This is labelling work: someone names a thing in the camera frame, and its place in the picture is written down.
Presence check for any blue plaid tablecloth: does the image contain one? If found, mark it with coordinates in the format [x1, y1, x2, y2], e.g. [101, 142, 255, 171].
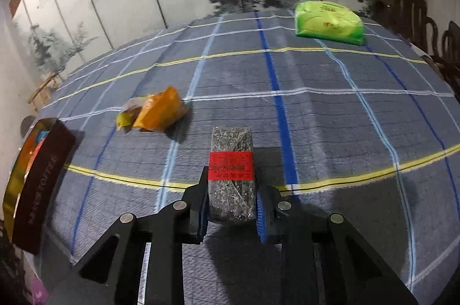
[34, 10, 459, 304]

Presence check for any dark sesame bar red label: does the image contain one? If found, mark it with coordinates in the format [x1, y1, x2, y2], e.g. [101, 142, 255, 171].
[208, 127, 256, 226]

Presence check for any dark wooden chair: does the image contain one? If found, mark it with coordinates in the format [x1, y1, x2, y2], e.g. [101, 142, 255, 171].
[371, 0, 444, 72]
[441, 20, 460, 98]

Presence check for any bamboo rack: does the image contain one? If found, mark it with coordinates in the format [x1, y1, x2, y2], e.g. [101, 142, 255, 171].
[27, 72, 64, 115]

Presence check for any gold maroon toffee tin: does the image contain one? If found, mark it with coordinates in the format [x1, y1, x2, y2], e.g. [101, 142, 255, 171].
[2, 118, 76, 255]

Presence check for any orange yellow snack packet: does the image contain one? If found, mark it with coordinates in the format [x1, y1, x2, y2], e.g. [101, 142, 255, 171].
[115, 86, 186, 132]

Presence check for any green tissue pack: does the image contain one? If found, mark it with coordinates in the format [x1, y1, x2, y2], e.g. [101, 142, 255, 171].
[294, 1, 365, 45]

